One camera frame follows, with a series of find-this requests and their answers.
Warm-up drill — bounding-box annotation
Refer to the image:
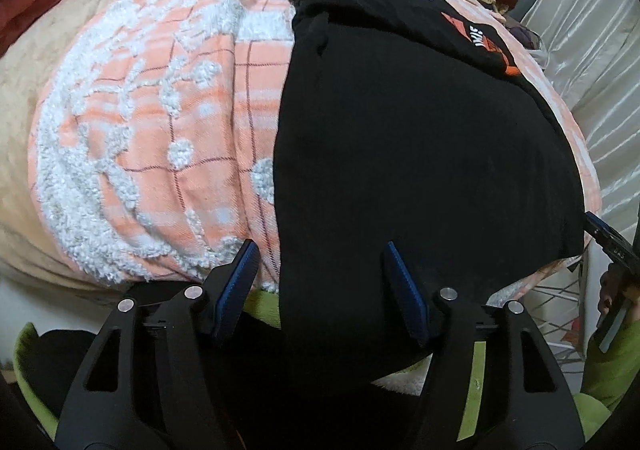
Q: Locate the white wire rack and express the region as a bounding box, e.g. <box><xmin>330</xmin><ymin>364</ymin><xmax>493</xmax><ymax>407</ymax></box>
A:
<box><xmin>492</xmin><ymin>250</ymin><xmax>601</xmax><ymax>366</ymax></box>

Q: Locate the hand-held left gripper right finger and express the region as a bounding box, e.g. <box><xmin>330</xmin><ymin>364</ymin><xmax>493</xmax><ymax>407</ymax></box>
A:
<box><xmin>382</xmin><ymin>241</ymin><xmax>586</xmax><ymax>450</ymax></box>

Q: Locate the black sweater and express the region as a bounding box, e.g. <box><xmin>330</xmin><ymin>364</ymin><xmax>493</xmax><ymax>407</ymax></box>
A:
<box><xmin>274</xmin><ymin>0</ymin><xmax>586</xmax><ymax>398</ymax></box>

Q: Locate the grey blue cushion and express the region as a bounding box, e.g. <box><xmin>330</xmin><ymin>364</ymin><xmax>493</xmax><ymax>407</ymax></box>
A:
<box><xmin>515</xmin><ymin>0</ymin><xmax>541</xmax><ymax>23</ymax></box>

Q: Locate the peach checked fluffy blanket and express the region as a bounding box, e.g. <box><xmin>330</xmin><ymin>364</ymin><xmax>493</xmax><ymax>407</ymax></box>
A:
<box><xmin>27</xmin><ymin>0</ymin><xmax>601</xmax><ymax>311</ymax></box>

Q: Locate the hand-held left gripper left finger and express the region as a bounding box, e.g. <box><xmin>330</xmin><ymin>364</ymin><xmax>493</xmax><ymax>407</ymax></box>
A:
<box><xmin>54</xmin><ymin>239</ymin><xmax>261</xmax><ymax>450</ymax></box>

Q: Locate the white satin curtain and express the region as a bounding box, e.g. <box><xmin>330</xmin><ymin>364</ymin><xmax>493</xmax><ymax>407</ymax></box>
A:
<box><xmin>520</xmin><ymin>0</ymin><xmax>640</xmax><ymax>251</ymax></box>

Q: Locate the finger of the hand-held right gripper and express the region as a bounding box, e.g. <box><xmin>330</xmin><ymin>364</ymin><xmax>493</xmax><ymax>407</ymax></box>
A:
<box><xmin>584</xmin><ymin>211</ymin><xmax>637</xmax><ymax>261</ymax></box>

